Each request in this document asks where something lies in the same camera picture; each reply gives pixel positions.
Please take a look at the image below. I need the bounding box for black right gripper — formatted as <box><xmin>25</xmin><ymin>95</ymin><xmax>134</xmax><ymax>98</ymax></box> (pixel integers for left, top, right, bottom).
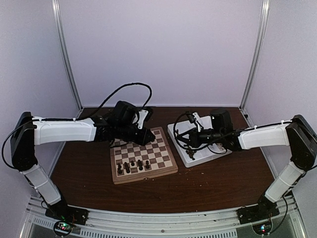
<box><xmin>177</xmin><ymin>126</ymin><xmax>224</xmax><ymax>148</ymax></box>

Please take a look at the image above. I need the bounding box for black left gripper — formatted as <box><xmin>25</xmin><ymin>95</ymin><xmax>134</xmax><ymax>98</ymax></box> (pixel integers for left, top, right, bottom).
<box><xmin>116</xmin><ymin>123</ymin><xmax>156</xmax><ymax>147</ymax></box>

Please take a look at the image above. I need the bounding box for dark chess bishop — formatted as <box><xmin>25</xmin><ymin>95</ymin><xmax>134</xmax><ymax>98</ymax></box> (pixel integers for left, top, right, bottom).
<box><xmin>117</xmin><ymin>166</ymin><xmax>123</xmax><ymax>175</ymax></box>

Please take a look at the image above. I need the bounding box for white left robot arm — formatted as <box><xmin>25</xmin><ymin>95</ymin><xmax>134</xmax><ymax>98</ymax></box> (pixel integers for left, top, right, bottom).
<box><xmin>5</xmin><ymin>101</ymin><xmax>155</xmax><ymax>220</ymax></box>

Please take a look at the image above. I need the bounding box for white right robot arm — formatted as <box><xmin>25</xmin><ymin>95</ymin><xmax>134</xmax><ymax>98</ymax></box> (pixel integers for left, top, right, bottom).
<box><xmin>172</xmin><ymin>109</ymin><xmax>317</xmax><ymax>219</ymax></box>

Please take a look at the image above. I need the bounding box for dark chess knight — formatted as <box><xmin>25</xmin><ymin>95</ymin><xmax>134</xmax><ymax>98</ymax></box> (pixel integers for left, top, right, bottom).
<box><xmin>185</xmin><ymin>149</ymin><xmax>197</xmax><ymax>161</ymax></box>

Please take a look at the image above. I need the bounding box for wooden chess board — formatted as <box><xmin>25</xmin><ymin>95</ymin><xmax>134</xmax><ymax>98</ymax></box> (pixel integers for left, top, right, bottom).
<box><xmin>110</xmin><ymin>127</ymin><xmax>178</xmax><ymax>184</ymax></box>

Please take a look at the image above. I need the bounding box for white plastic divided tray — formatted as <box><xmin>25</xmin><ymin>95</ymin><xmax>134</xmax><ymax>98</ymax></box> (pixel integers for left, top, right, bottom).
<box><xmin>167</xmin><ymin>116</ymin><xmax>232</xmax><ymax>168</ymax></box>

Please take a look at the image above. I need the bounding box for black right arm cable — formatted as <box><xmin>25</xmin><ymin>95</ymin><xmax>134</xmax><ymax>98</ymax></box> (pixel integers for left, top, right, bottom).
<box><xmin>173</xmin><ymin>111</ymin><xmax>194</xmax><ymax>144</ymax></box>

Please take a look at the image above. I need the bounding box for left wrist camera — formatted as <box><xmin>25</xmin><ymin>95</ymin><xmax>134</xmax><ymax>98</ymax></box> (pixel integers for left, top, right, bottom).
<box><xmin>135</xmin><ymin>107</ymin><xmax>153</xmax><ymax>129</ymax></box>

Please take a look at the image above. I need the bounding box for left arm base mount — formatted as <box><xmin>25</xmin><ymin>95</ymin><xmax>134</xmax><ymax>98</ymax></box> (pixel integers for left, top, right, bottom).
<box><xmin>45</xmin><ymin>196</ymin><xmax>89</xmax><ymax>225</ymax></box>

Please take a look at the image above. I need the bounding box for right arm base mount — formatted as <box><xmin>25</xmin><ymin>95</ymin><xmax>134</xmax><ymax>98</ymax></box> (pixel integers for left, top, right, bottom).
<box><xmin>237</xmin><ymin>195</ymin><xmax>280</xmax><ymax>225</ymax></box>

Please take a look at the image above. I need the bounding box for left aluminium frame post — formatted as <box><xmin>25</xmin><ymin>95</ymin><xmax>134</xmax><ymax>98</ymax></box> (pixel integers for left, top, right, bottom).
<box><xmin>52</xmin><ymin>0</ymin><xmax>83</xmax><ymax>110</ymax></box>

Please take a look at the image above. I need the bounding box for aluminium frame post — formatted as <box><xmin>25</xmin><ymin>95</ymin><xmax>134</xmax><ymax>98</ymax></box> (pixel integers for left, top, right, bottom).
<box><xmin>52</xmin><ymin>0</ymin><xmax>83</xmax><ymax>110</ymax></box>
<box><xmin>239</xmin><ymin>0</ymin><xmax>270</xmax><ymax>110</ymax></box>

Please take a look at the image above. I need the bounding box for aluminium front rail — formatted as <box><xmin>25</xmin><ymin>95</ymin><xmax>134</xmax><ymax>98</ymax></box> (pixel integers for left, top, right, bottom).
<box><xmin>18</xmin><ymin>195</ymin><xmax>308</xmax><ymax>238</ymax></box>

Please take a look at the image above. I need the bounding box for right aluminium frame post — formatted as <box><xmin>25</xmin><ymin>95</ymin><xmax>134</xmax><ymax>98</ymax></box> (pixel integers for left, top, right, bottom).
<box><xmin>239</xmin><ymin>0</ymin><xmax>270</xmax><ymax>110</ymax></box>

